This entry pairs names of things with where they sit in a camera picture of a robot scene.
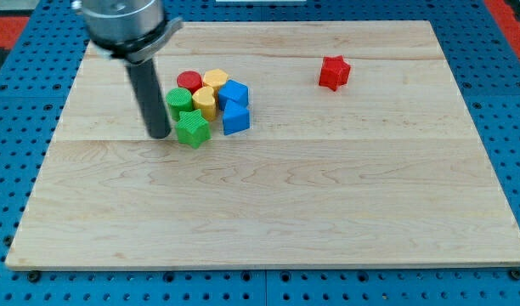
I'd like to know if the blue triangle block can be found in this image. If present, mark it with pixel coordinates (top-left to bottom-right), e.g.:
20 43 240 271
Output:
223 99 250 135

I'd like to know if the green cylinder block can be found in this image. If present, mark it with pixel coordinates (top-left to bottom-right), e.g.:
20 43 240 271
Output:
166 88 194 122

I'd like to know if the yellow hexagon block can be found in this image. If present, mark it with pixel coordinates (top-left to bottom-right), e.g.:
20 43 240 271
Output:
202 69 229 94

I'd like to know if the red cylinder block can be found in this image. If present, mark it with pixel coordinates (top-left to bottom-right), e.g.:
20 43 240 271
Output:
176 71 203 94

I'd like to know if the red star block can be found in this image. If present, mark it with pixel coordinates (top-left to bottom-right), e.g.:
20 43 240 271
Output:
319 55 351 91

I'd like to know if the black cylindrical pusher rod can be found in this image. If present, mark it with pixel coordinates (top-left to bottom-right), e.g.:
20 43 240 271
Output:
126 59 171 139

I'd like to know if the blue cube block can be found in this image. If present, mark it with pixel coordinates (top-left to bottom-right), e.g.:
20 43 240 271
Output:
218 80 249 111

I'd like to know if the green star block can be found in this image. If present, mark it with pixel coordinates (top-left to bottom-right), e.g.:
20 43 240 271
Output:
176 110 211 149

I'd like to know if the light wooden board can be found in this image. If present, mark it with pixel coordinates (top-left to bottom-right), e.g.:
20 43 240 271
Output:
6 20 520 271

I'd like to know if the yellow heart block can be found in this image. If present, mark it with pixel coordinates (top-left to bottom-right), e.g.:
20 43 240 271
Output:
192 86 218 122

